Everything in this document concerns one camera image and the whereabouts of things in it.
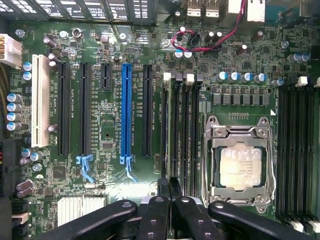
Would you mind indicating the white-latched RAM slot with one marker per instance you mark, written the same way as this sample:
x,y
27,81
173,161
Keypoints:
x,y
294,150
316,150
188,125

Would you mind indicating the short black expansion slot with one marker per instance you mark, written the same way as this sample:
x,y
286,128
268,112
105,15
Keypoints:
x,y
106,76

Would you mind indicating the green motherboard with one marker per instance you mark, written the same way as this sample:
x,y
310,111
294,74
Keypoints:
x,y
150,50

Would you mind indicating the silver ethernet port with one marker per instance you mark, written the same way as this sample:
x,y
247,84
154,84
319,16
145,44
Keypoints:
x,y
255,11

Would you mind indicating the teal rear port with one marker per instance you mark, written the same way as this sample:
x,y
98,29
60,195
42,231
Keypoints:
x,y
282,13

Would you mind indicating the white expansion slot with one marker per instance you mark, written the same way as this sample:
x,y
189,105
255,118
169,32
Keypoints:
x,y
40,100

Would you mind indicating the silver metal rear port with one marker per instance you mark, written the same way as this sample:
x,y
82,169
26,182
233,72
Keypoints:
x,y
234,6
193,8
212,8

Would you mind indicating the silver installed CPU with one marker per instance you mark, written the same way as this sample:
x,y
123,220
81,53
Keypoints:
x,y
241,167

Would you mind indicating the black-latched RAM slot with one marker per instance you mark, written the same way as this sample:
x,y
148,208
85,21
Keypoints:
x,y
305,150
197,125
178,125
282,150

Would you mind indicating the long black expansion slot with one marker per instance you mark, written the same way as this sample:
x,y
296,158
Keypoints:
x,y
147,110
64,107

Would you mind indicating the CPU in metal socket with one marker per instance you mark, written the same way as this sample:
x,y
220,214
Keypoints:
x,y
207,120

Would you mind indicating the silver chipset heat sink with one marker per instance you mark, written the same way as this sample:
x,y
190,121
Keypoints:
x,y
80,211

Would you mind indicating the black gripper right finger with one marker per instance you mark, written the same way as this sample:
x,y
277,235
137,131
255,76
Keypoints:
x,y
190,220

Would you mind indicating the white power connector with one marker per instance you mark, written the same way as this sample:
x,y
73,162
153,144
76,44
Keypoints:
x,y
10,50

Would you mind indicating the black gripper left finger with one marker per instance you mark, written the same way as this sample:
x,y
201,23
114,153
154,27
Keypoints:
x,y
155,220

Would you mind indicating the metal socket locking lever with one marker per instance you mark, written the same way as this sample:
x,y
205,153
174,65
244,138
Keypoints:
x,y
205,175
274,180

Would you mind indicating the black main power connector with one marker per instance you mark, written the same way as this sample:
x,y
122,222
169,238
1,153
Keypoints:
x,y
11,167

